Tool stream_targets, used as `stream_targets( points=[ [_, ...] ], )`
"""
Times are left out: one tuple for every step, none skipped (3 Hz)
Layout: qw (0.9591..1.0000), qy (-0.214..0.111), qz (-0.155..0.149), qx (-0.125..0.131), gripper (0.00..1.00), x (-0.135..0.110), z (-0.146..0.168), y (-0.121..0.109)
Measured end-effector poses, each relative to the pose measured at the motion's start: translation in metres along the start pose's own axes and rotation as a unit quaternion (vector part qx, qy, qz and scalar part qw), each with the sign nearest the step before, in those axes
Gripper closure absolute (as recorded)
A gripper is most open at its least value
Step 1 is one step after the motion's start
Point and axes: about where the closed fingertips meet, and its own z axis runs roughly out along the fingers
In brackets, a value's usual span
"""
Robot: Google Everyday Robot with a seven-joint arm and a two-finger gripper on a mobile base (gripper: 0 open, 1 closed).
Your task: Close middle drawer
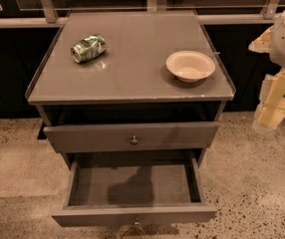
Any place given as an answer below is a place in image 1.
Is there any grey drawer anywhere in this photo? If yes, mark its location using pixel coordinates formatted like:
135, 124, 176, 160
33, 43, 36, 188
52, 156, 217, 227
44, 121, 218, 153

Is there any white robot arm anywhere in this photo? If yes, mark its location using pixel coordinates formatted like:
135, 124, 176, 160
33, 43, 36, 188
248, 10, 285, 133

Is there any grey top drawer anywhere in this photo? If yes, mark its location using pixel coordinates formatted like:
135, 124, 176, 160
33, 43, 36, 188
44, 121, 218, 153

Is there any grey wooden drawer cabinet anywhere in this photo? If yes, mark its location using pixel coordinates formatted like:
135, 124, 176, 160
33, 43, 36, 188
26, 11, 235, 165

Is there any white paper bowl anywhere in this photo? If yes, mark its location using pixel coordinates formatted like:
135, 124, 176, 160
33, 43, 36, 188
165, 51, 215, 83

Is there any crushed green soda can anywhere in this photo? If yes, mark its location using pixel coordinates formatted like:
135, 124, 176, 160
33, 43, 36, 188
71, 34, 107, 64

